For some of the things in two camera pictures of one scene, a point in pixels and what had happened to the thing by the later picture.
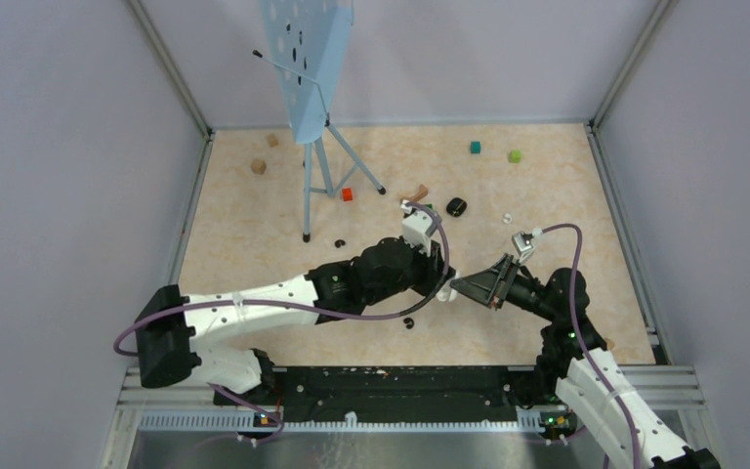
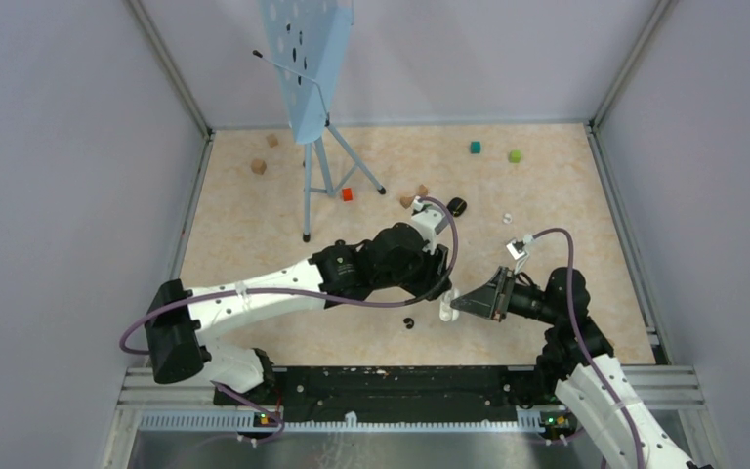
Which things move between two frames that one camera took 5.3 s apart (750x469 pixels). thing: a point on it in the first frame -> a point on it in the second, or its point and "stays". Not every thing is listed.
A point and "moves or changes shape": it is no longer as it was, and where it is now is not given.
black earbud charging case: x=456 y=207 stays
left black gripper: x=434 y=269 stays
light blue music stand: x=309 y=38 stays
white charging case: x=446 y=294 moves or changes shape
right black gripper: x=490 y=286 -> x=493 y=299
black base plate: x=393 y=394 stays
